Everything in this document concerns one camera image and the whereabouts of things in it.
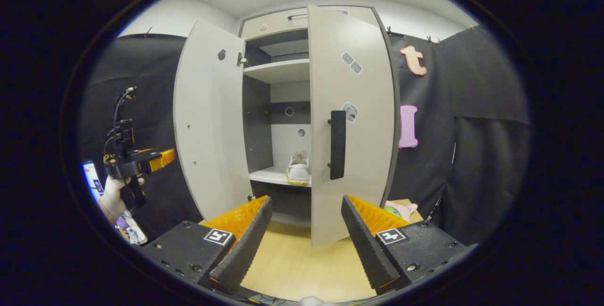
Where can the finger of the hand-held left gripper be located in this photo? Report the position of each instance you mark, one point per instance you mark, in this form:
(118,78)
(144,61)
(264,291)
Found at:
(163,159)

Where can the white shoe cabinet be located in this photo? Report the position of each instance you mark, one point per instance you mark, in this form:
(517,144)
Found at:
(257,122)

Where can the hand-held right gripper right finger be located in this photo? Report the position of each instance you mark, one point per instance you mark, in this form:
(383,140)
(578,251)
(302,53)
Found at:
(365,244)

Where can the white shoe cabinet door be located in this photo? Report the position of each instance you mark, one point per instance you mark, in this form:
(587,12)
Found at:
(368,155)
(212,122)

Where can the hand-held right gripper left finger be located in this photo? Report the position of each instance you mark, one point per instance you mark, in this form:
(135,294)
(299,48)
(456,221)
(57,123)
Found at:
(245,244)

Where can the white cabinet shelf board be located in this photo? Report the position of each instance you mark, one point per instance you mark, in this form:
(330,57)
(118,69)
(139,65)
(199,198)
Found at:
(269,175)
(278,70)

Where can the white cabinet drawer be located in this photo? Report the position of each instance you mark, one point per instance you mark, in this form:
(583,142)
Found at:
(273,25)

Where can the white printed paper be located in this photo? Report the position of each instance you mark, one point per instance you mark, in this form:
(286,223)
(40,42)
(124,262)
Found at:
(132,230)

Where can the black backdrop cloth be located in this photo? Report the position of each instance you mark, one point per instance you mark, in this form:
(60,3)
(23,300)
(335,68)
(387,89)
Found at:
(486,164)

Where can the pink plush toy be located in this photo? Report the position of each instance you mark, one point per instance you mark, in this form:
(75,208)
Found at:
(401,211)

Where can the white shoe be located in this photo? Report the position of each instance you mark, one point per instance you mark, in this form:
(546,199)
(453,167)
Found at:
(298,173)

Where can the bright blue-edged screen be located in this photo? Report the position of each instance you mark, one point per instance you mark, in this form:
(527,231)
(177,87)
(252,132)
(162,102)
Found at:
(93,181)

